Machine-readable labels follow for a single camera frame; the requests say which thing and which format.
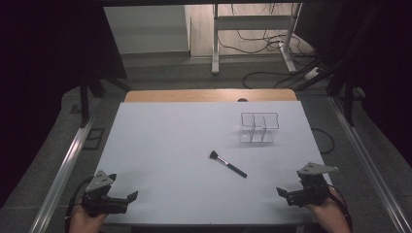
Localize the left hand-held gripper cable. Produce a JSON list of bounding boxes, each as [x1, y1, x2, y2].
[[64, 176, 95, 233]]

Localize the black makeup brush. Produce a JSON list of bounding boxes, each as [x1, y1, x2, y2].
[[209, 150, 248, 179]]

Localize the white cabinet panel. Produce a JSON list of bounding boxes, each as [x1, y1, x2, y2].
[[103, 4, 190, 55]]

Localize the black floor cables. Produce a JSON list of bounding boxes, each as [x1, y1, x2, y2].
[[216, 3, 320, 90]]

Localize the white desk frame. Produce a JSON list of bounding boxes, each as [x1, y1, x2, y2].
[[211, 3, 303, 76]]

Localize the person's right hand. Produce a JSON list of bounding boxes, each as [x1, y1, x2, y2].
[[304, 190, 339, 224]]

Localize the white power strip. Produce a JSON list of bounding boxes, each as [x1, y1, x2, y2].
[[304, 66, 323, 81]]

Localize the person's left hand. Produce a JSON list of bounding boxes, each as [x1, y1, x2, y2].
[[69, 207, 109, 233]]

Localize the black cable loop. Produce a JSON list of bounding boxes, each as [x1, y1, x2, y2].
[[311, 127, 336, 155]]

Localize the hand-held gripper cable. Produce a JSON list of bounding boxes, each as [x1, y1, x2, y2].
[[64, 176, 95, 233], [326, 183, 354, 233]]

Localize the white table mat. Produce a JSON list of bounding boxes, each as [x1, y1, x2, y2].
[[95, 101, 332, 226]]

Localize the black floor frame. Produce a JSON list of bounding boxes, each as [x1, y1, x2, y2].
[[82, 127, 106, 150]]

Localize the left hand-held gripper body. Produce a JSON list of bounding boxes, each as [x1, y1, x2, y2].
[[81, 170, 129, 217]]

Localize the right hand-held gripper cable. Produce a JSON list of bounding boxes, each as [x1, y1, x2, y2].
[[326, 183, 354, 233]]

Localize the aluminium rail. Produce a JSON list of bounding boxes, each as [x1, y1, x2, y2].
[[327, 96, 412, 233], [28, 96, 102, 233]]

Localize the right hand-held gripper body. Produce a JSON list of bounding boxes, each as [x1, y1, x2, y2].
[[293, 161, 339, 208]]

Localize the clear acrylic organizer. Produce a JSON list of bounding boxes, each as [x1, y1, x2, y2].
[[238, 112, 280, 144]]

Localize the black metal stand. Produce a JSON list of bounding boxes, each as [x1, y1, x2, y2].
[[79, 69, 133, 128], [325, 69, 367, 127]]

